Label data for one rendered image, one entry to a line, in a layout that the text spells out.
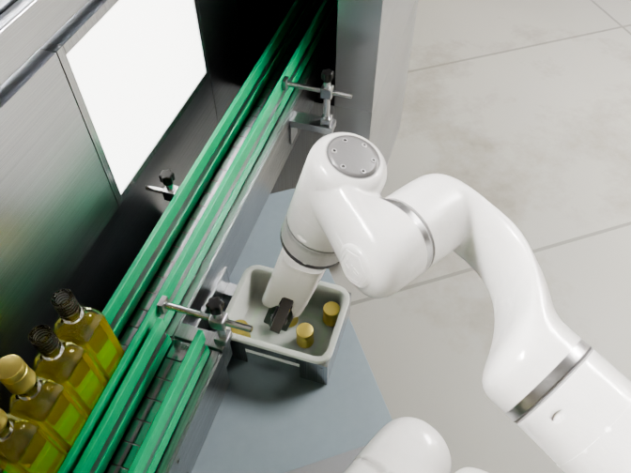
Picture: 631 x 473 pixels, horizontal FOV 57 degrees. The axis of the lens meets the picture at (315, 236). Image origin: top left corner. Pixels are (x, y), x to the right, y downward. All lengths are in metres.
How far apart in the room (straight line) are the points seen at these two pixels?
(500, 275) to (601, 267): 1.94
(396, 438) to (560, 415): 0.29
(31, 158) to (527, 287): 0.71
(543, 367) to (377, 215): 0.17
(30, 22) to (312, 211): 0.53
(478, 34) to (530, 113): 0.67
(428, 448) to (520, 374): 0.27
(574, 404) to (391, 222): 0.19
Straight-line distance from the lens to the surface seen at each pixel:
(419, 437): 0.72
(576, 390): 0.47
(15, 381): 0.82
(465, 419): 2.00
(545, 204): 2.60
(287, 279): 0.61
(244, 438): 1.14
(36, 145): 0.95
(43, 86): 0.94
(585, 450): 0.48
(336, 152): 0.52
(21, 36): 0.91
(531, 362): 0.47
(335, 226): 0.50
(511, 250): 0.53
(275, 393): 1.16
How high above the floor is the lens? 1.82
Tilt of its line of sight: 52 degrees down
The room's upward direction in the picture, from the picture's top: straight up
